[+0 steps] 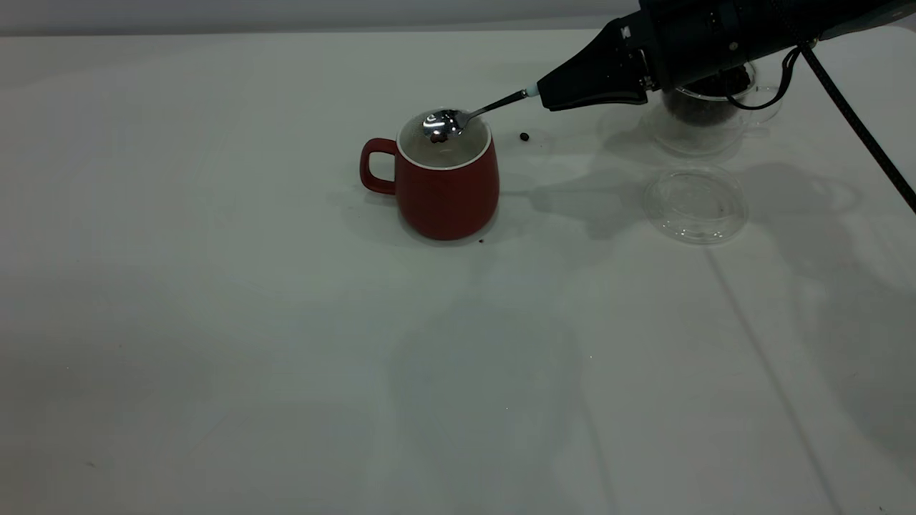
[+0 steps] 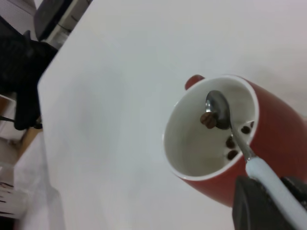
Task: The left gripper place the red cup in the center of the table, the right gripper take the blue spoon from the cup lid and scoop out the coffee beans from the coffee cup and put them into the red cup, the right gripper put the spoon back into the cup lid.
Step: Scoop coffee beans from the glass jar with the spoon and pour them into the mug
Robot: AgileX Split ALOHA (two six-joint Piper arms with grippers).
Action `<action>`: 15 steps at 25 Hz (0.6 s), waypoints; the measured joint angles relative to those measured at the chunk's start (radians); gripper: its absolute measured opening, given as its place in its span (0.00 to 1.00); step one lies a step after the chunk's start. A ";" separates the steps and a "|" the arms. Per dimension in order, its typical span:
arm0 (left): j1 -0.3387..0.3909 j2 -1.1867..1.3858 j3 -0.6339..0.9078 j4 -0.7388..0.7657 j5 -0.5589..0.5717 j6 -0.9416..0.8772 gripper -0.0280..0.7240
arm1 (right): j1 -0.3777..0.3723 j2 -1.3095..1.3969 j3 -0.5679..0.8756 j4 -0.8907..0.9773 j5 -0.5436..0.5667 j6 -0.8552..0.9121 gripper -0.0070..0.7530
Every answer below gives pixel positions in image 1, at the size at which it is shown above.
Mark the clear double-wall glass cup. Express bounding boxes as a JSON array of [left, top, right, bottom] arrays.
[[642, 63, 782, 157]]

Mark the clear round glass lid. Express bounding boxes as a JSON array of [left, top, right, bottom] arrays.
[[642, 166, 749, 245]]

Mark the red ceramic mug white inside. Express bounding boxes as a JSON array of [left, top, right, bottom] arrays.
[[359, 107, 501, 242]]

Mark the metal spoon light blue handle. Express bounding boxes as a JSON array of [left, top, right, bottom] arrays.
[[421, 87, 539, 144]]

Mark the thin black looped cable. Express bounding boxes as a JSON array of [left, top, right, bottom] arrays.
[[723, 49, 800, 112]]

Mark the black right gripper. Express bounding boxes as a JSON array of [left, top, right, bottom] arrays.
[[538, 0, 824, 112]]

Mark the pile of dark coffee beans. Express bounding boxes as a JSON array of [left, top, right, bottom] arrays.
[[662, 68, 752, 126]]

